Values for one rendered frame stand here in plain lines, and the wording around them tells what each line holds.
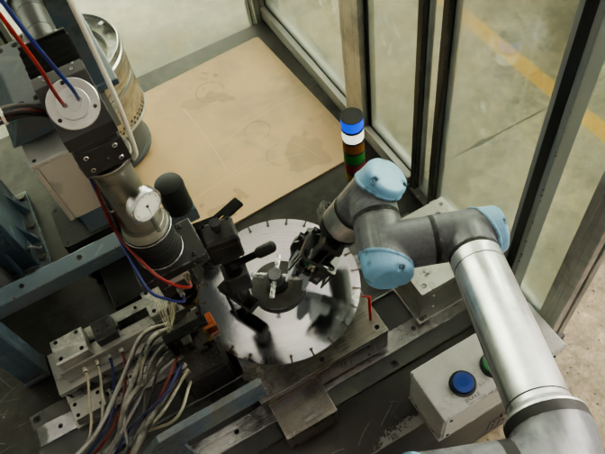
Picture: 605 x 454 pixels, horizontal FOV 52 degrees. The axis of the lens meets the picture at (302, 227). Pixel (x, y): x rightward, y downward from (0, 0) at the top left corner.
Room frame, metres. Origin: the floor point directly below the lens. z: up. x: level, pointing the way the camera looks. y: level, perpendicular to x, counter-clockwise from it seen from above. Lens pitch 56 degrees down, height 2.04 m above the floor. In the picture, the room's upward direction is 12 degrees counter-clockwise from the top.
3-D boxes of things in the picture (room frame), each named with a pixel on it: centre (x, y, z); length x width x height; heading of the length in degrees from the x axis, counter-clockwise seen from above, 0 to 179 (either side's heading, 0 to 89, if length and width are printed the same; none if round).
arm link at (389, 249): (0.48, -0.13, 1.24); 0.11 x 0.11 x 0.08; 87
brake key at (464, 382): (0.36, -0.23, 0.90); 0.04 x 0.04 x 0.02
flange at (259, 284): (0.61, 0.07, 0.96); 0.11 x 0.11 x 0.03
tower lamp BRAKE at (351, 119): (0.83, -0.14, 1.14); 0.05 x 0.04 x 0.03; 19
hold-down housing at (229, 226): (0.57, 0.13, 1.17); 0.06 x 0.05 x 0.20; 100
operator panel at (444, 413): (0.40, -0.29, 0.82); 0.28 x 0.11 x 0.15; 109
